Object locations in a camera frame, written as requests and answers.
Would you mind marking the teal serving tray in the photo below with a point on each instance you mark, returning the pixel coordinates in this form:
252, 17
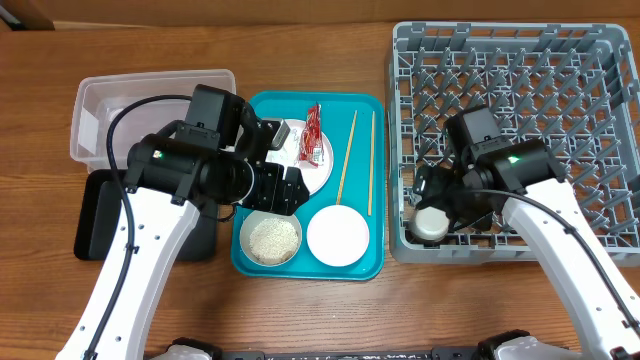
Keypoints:
337, 110

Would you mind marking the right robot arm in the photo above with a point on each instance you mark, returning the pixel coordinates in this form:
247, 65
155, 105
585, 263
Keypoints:
526, 185

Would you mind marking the wooden chopstick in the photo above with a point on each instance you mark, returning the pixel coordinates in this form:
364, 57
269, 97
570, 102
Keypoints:
346, 159
371, 165

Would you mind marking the white rice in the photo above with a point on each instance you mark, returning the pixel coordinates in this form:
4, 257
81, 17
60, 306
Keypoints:
273, 241

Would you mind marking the red snack wrapper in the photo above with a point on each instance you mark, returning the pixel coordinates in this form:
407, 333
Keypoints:
311, 149

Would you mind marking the black plastic tray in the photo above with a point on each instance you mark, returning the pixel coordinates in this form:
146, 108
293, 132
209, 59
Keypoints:
99, 216

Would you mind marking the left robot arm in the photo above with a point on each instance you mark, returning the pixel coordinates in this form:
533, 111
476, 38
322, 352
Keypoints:
215, 156

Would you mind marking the grey dishwasher rack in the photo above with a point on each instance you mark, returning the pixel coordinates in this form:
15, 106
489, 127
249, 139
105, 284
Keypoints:
573, 86

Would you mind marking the grey bowl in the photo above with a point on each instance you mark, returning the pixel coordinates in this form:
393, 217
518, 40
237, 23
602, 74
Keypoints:
252, 220

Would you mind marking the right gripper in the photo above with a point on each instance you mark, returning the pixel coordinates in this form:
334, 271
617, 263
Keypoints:
428, 188

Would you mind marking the clear plastic bin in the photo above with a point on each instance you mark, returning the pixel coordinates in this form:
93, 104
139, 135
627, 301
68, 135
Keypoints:
100, 99

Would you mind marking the white napkin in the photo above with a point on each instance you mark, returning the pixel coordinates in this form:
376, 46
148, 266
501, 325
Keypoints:
288, 154

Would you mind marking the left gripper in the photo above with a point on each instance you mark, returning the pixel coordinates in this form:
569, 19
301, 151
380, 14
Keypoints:
269, 195

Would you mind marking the large white plate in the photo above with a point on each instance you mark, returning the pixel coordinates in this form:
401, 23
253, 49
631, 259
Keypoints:
314, 177

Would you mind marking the white cup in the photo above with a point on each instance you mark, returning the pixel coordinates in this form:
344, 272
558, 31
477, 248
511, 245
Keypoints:
429, 224

